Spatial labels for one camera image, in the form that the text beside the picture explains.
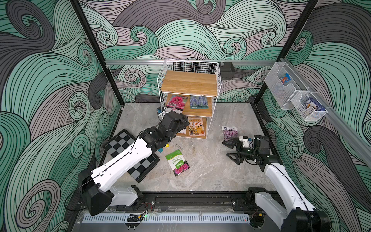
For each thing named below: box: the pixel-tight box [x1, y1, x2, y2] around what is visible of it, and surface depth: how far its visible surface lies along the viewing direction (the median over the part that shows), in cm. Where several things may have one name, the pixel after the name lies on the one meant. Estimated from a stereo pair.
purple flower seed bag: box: [221, 125, 240, 142], surface depth 103 cm
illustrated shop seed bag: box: [187, 116, 206, 136], surface depth 106 cm
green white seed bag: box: [165, 149, 191, 177], surface depth 89 cm
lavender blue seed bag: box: [189, 95, 209, 109], surface depth 88 cm
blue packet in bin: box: [302, 97, 327, 112], surface depth 67 cm
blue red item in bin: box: [281, 73, 292, 86], surface depth 85 cm
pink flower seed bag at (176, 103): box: [165, 94, 189, 114], surface depth 89 cm
